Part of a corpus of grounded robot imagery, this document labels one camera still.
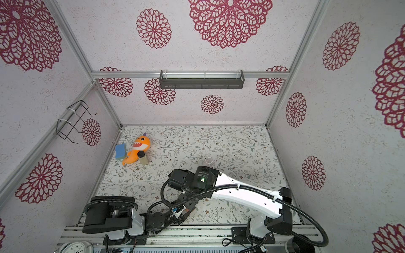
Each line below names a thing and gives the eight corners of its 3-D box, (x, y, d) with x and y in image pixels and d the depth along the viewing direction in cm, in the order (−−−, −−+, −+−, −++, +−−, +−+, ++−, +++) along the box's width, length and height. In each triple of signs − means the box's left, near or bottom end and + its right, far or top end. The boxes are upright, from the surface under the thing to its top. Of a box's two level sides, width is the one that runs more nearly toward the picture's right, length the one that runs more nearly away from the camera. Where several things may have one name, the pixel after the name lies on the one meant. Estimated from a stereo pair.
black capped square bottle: (142, 166, 100) (138, 158, 93) (141, 160, 103) (136, 151, 96) (148, 164, 101) (144, 156, 94) (146, 158, 104) (142, 149, 97)
